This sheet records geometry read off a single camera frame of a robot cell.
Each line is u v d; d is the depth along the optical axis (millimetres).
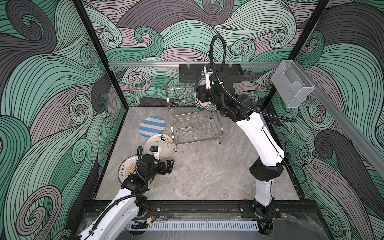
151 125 1074
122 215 561
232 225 698
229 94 423
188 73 933
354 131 562
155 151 713
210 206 741
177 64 944
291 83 796
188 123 1037
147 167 613
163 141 995
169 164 729
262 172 478
